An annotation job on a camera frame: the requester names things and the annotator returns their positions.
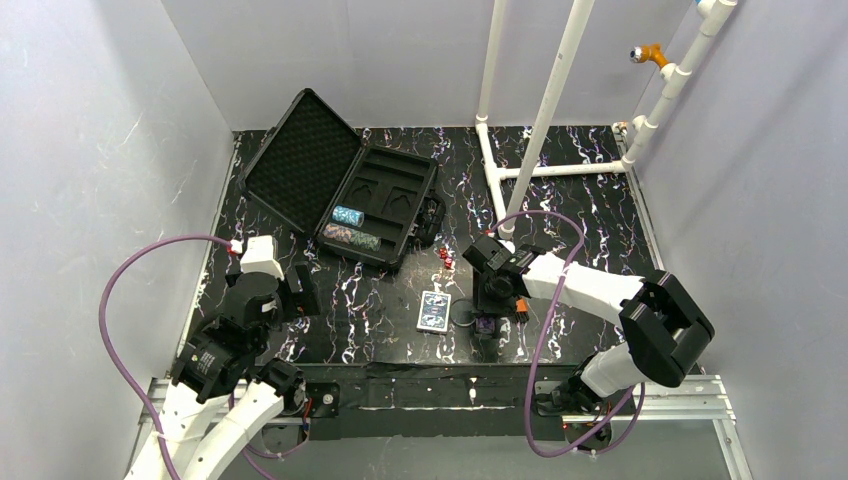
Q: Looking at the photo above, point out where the purple poker chip stack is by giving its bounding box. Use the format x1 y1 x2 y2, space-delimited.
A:
474 316 498 338

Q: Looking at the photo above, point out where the blue playing card deck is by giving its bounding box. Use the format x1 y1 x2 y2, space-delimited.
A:
416 291 451 334

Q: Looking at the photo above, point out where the dark blue poker chip stack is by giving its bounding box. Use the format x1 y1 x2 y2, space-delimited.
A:
351 230 381 251

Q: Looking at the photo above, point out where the teal poker chip stack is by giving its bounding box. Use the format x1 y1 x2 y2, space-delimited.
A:
331 205 365 227

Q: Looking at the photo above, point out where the black poker set case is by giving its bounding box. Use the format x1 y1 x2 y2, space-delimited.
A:
238 88 446 271

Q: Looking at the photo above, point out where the orange blue poker chip stack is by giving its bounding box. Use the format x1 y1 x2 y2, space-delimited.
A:
322 223 354 244

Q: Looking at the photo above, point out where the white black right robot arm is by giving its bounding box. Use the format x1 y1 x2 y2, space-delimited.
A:
463 235 715 404

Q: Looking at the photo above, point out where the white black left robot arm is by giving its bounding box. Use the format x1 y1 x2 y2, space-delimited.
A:
126 263 320 479

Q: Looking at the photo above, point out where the black orange hex key set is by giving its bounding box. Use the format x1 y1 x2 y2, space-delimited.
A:
514 298 529 323

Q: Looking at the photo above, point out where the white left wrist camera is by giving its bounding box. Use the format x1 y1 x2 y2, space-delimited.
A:
228 235 284 280

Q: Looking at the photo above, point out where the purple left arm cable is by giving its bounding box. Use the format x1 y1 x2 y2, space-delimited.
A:
97 235 313 480

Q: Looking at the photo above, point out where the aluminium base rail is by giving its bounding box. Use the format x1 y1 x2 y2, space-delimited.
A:
125 374 754 480

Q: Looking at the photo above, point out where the orange mounted camera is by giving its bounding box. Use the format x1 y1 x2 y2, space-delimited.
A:
629 43 669 69

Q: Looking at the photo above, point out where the white PVC pipe frame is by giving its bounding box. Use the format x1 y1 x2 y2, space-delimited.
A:
475 0 739 241

